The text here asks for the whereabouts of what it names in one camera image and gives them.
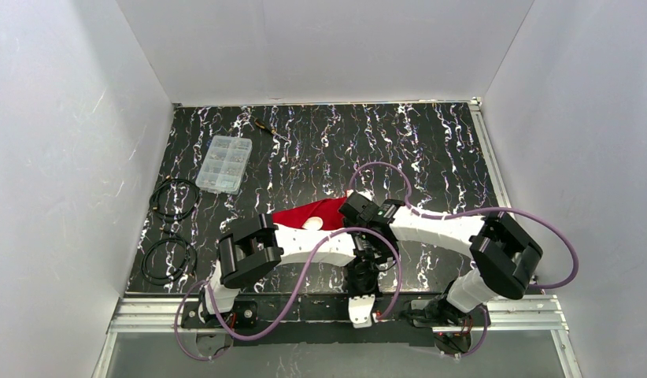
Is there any red cloth napkin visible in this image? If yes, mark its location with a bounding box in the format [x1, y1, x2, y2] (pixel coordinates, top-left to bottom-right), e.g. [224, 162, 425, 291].
[272, 197, 346, 231]

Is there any white ceramic spoon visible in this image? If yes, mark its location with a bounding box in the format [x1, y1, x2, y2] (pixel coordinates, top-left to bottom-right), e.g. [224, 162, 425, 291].
[301, 217, 324, 231]

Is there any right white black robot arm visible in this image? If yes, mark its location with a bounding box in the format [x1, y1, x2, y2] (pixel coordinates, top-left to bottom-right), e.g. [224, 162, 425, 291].
[338, 192, 543, 313]

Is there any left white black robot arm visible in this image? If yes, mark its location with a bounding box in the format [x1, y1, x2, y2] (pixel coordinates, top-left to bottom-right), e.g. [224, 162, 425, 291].
[201, 214, 399, 315]

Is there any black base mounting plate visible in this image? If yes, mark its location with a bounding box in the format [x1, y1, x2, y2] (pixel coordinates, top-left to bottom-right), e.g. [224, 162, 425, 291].
[180, 291, 491, 347]

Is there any clear plastic compartment box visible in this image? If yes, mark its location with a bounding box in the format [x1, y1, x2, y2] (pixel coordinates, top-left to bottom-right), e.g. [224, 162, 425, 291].
[195, 135, 253, 195]

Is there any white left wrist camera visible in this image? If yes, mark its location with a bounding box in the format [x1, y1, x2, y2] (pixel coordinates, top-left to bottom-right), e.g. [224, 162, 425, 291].
[348, 294, 375, 329]

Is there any aluminium frame rail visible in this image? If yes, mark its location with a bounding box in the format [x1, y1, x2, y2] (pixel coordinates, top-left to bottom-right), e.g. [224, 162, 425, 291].
[93, 294, 582, 377]

